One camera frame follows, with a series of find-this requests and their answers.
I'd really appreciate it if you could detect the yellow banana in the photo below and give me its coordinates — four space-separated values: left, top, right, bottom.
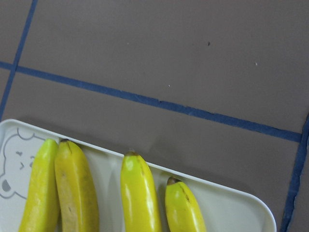
55 139 99 232
165 176 207 232
120 151 162 232
18 139 60 232

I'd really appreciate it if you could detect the white bear tray plate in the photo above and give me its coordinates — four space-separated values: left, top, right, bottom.
0 119 277 232

